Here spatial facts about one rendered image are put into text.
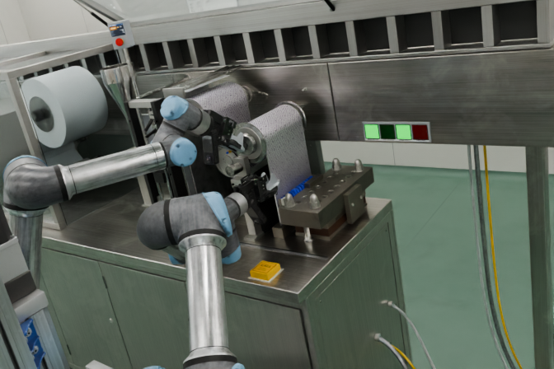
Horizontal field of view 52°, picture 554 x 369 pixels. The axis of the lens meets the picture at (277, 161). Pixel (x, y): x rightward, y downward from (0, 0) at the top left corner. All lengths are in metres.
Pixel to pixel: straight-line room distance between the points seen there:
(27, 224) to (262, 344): 0.84
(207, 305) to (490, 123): 1.07
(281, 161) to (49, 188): 0.83
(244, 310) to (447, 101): 0.95
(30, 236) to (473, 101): 1.37
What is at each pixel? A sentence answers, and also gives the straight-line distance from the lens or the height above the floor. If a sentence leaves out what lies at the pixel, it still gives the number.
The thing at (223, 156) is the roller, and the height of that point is 1.19.
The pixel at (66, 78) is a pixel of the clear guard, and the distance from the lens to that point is 2.64.
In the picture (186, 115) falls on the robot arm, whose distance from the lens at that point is 1.69.
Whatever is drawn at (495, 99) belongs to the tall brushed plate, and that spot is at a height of 1.29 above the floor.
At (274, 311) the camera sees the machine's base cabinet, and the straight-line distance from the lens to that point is 1.85.
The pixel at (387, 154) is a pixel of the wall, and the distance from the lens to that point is 4.85.
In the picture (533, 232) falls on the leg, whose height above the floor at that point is 0.76.
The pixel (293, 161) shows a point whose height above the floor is 1.13.
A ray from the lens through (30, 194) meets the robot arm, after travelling 1.53.
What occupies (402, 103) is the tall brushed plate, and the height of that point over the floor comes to 1.29.
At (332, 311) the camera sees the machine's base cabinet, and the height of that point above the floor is 0.73.
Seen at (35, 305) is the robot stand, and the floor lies 1.24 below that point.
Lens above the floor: 1.80
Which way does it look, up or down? 19 degrees down
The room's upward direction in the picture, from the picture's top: 11 degrees counter-clockwise
